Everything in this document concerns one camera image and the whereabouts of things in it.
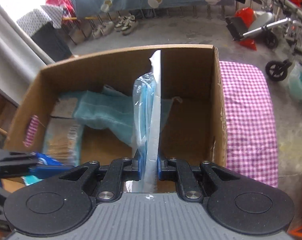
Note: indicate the pink white checkered cloth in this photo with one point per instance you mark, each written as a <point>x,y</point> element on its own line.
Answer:
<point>250,124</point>

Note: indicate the blue face masks pack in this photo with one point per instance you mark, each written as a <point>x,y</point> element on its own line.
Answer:
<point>147,119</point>

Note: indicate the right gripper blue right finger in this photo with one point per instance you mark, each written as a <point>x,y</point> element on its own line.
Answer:
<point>185,176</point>

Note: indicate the grey wheelchair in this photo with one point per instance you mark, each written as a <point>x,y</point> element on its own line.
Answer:
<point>277,13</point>

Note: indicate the polka dot cloth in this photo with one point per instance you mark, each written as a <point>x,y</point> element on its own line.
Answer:
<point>34,20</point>

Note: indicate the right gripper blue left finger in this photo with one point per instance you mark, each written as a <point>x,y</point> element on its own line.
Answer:
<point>112,177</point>

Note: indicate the brown cardboard box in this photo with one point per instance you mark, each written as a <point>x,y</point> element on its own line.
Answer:
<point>190,75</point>

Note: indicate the blue white wipes pack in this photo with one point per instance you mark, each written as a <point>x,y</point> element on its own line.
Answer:
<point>45,167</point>

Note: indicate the green translucent plastic bag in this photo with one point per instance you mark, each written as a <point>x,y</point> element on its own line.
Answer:
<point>295,81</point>

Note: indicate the teal towel cloth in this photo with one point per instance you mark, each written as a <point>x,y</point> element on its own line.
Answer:
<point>113,110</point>

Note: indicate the green white sneaker pair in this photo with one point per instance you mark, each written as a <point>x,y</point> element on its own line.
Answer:
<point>126,24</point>

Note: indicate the cotton swabs plastic bag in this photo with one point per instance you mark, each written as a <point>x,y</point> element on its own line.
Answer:
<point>63,137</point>

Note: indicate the red bag on floor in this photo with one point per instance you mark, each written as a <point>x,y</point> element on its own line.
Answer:
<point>247,15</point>

